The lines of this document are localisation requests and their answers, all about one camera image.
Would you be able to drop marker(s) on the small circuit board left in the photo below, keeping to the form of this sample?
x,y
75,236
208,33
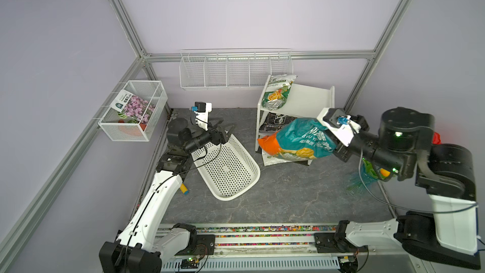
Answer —
x,y
190,263

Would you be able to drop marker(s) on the orange yellow tulip lower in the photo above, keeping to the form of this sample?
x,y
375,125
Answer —
x,y
384,173

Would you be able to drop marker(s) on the white perforated plastic basket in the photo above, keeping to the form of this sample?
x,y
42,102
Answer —
x,y
227,169

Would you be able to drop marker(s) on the green white urea bag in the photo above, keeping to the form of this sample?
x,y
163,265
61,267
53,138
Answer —
x,y
277,91

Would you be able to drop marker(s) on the white metal tiered shelf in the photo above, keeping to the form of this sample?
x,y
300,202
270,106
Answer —
x,y
303,102

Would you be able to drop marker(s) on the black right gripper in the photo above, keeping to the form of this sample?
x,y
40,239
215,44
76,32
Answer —
x,y
342,151

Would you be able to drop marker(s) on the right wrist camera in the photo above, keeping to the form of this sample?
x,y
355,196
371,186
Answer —
x,y
340,124

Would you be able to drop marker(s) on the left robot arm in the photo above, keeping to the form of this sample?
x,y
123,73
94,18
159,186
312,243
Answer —
x,y
136,249

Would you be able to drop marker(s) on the black bud power bag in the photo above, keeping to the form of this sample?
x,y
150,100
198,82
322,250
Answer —
x,y
275,122

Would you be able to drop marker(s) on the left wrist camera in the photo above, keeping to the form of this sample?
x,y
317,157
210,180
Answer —
x,y
200,112

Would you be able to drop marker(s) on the teal orange soil bag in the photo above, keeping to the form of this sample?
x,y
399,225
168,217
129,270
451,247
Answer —
x,y
301,140

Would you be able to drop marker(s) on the white fertilizer bag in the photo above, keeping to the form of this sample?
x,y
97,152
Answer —
x,y
273,159

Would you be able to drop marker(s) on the red artificial rose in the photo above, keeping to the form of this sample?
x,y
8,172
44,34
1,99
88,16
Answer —
x,y
436,139

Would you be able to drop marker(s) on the white wire wall basket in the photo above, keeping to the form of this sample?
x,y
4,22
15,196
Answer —
x,y
119,130

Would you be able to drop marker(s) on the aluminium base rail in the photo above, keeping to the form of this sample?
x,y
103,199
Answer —
x,y
288,247

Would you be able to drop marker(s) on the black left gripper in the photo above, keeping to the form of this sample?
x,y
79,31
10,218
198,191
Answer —
x,y
221,138

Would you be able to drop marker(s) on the white wire wall rack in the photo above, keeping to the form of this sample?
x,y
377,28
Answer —
x,y
232,68

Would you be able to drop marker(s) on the purple flower seed packet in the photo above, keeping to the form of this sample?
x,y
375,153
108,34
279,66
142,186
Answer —
x,y
132,108

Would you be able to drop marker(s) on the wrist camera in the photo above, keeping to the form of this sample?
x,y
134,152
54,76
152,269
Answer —
x,y
200,112
340,124

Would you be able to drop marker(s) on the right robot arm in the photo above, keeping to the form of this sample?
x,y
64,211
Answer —
x,y
448,234

